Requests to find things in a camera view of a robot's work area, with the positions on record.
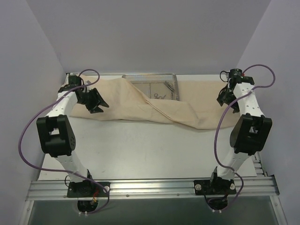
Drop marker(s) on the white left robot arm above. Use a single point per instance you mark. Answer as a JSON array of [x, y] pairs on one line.
[[56, 135]]

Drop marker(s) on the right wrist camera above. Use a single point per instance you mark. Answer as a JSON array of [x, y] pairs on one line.
[[235, 72]]

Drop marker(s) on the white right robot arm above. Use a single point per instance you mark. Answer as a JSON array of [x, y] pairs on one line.
[[250, 132]]

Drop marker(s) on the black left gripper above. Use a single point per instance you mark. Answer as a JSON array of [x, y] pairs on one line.
[[93, 100]]

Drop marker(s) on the aluminium front rail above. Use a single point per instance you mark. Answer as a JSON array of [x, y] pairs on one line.
[[148, 189]]

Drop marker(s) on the wire mesh instrument tray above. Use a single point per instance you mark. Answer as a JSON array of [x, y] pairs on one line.
[[149, 84]]

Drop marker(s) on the beige cloth wrap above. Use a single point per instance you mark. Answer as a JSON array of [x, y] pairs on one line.
[[198, 107]]

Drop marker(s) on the steel surgical scissors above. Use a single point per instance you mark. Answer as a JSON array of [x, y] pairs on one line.
[[157, 96]]

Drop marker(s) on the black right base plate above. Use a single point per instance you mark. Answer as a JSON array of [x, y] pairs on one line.
[[223, 187]]

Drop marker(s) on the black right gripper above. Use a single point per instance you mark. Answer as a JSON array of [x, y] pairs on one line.
[[225, 97]]

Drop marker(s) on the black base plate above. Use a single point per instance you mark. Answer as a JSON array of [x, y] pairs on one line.
[[223, 187], [84, 189]]

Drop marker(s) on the aluminium table edge rail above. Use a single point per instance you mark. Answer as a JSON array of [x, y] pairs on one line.
[[257, 161]]

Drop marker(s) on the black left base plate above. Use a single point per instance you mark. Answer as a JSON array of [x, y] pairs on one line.
[[84, 189]]

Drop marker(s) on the steel forceps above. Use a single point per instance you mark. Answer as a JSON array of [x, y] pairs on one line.
[[169, 86]]

